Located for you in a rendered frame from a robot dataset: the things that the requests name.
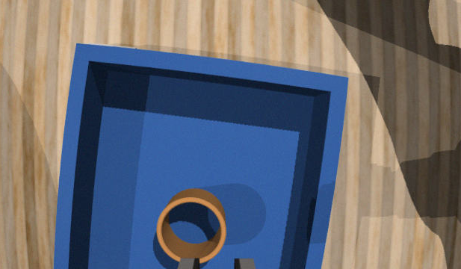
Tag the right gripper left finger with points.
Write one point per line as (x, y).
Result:
(188, 263)

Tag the bronze bushing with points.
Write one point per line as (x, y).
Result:
(176, 248)

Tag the blue open crate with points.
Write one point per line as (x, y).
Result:
(143, 125)

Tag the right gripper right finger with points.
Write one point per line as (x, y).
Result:
(244, 264)

